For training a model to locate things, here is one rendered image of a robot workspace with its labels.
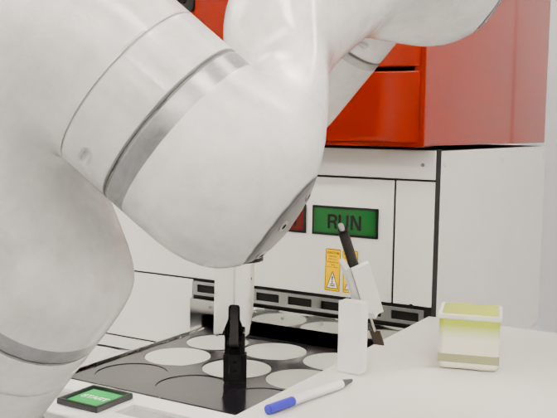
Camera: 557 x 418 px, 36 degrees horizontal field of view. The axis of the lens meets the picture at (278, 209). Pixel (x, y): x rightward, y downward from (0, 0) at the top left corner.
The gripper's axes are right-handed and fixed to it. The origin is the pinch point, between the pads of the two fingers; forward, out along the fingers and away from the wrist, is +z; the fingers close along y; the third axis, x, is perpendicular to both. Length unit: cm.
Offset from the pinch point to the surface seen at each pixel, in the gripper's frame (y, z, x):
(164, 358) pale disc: -11.2, 2.0, -11.0
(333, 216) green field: -22.4, -18.8, 15.0
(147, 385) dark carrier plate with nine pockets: 2.2, 2.0, -11.7
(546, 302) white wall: -149, 21, 93
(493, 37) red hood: -38, -49, 44
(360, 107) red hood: -15.0, -36.2, 18.3
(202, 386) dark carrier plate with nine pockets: 2.3, 2.1, -4.3
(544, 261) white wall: -150, 8, 92
